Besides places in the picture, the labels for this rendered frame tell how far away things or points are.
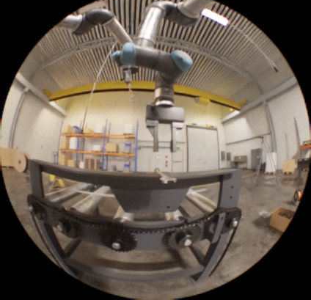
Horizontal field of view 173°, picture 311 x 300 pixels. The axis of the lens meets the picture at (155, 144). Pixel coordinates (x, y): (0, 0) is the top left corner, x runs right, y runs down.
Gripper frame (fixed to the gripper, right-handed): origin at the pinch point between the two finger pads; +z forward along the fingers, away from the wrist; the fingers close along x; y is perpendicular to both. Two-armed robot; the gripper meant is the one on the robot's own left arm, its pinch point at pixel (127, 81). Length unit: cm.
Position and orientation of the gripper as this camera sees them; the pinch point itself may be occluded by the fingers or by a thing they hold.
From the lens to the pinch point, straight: 70.6
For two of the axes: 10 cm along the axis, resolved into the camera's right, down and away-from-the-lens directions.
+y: -9.5, 2.6, -1.6
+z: 3.0, 8.9, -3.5
